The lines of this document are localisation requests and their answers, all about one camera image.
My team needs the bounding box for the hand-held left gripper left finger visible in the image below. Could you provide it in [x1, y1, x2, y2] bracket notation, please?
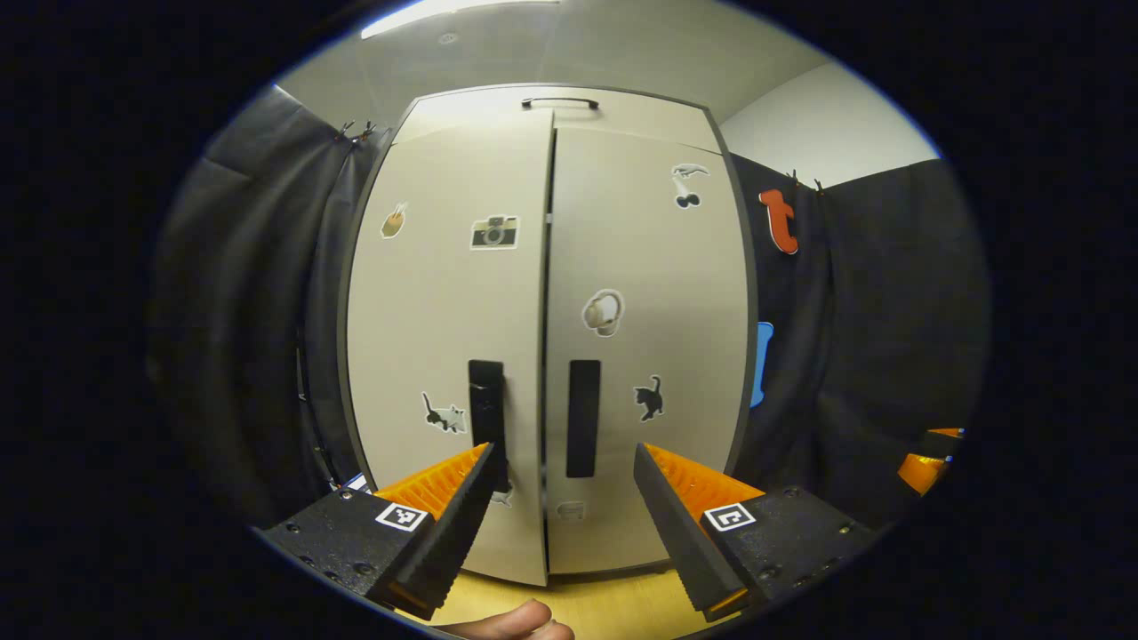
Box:
[258, 442, 499, 621]

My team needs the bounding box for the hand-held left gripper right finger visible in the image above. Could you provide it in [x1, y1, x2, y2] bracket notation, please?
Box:
[633, 442, 877, 623]

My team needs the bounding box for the white cabinet door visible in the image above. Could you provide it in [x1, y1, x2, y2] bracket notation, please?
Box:
[544, 124, 757, 576]
[347, 108, 554, 588]

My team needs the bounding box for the white cabinet drawer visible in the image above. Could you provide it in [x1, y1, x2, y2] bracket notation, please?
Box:
[391, 86, 725, 156]

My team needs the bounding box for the black backdrop cloth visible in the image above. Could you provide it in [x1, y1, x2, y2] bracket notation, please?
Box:
[725, 151, 992, 525]
[147, 84, 392, 525]

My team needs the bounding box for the ceiling light panel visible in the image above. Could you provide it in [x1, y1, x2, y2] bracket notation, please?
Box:
[360, 0, 561, 41]

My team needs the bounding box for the black door handle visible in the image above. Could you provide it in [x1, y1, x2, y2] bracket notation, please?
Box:
[469, 360, 509, 494]
[566, 359, 602, 479]

